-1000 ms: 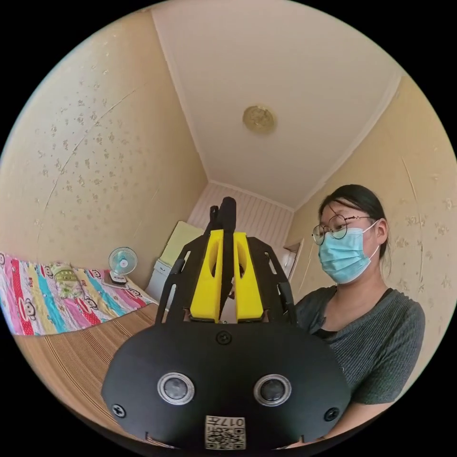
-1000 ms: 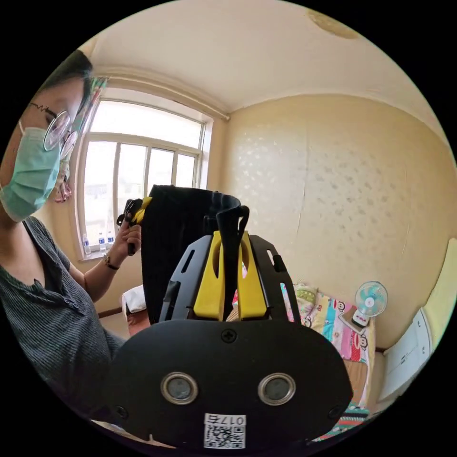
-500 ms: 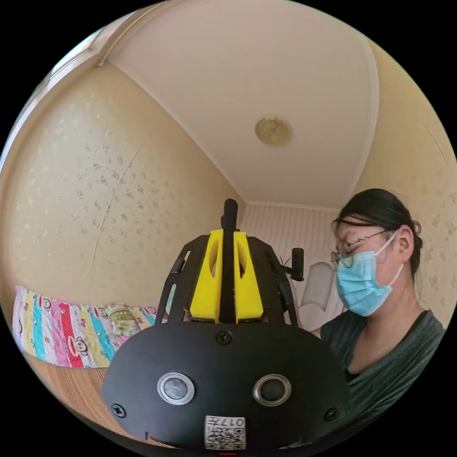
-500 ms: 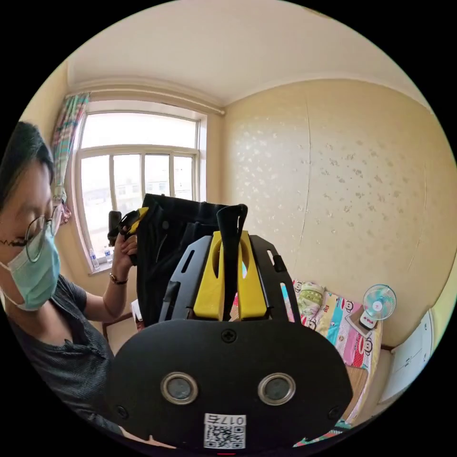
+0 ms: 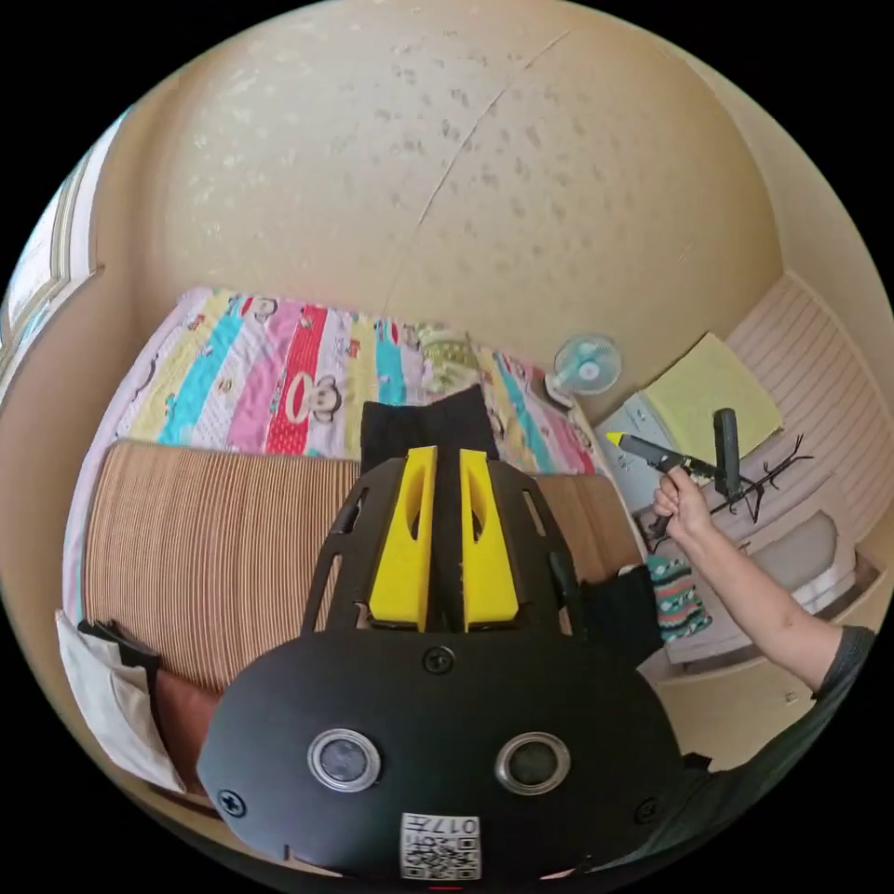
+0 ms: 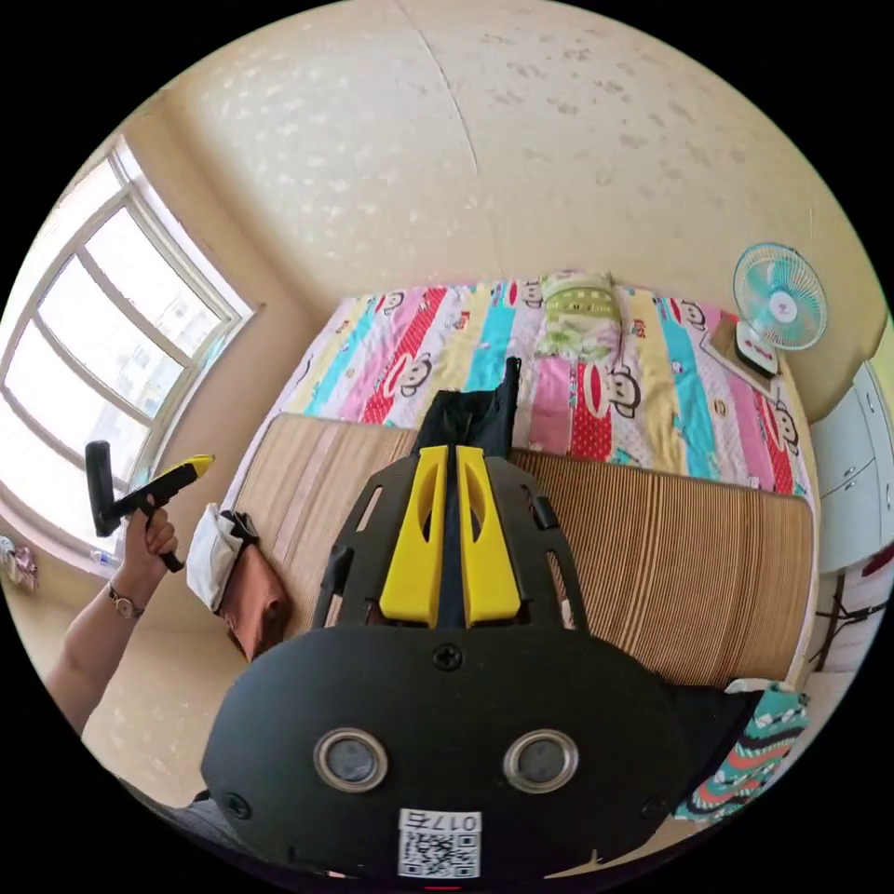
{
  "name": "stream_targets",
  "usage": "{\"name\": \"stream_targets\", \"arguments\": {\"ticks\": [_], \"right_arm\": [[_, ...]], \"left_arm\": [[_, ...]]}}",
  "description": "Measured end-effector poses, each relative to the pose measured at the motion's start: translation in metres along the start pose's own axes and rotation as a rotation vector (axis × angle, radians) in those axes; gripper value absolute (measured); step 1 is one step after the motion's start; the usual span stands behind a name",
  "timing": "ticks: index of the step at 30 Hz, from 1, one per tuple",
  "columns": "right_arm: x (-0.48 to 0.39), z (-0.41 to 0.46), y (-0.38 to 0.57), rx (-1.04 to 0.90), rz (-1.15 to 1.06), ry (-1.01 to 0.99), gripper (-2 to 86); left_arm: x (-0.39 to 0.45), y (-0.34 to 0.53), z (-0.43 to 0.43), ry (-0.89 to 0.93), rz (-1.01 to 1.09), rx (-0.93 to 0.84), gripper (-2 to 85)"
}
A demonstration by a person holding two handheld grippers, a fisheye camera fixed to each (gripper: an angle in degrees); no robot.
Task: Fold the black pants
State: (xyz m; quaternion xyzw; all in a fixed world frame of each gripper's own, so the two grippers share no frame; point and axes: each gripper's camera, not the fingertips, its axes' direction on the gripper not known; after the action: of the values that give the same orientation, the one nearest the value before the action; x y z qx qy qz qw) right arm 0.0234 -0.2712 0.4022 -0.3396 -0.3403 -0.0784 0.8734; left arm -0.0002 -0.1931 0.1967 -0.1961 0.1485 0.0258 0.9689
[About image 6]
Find person's left hand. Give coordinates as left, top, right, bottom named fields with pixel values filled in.
left=114, top=507, right=180, bottom=596

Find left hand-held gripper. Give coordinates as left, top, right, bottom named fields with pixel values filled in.
left=108, top=454, right=216, bottom=575

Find bed with mat and printed sheet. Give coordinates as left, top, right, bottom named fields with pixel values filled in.
left=223, top=276, right=819, bottom=689

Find window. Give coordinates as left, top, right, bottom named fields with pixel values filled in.
left=0, top=134, right=264, bottom=568

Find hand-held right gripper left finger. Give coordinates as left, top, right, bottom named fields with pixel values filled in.
left=379, top=445, right=450, bottom=628

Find green printed pillow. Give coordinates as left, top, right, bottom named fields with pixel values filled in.
left=534, top=270, right=623, bottom=361

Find pile of white brown clothes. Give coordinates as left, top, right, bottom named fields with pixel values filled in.
left=184, top=502, right=289, bottom=662

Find pile of patterned clothes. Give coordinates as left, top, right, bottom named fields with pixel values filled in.
left=663, top=681, right=811, bottom=822

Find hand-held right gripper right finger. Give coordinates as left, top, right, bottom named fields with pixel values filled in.
left=455, top=445, right=523, bottom=628

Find teal table fan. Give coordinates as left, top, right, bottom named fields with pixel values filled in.
left=731, top=240, right=830, bottom=382

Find white cupboard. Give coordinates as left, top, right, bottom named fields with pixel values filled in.
left=808, top=359, right=894, bottom=578

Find person's left forearm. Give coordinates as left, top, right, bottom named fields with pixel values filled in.
left=44, top=572, right=152, bottom=736

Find person's body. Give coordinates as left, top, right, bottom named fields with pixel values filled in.
left=132, top=789, right=247, bottom=861

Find black pants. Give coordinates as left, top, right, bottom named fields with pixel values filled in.
left=410, top=356, right=523, bottom=627

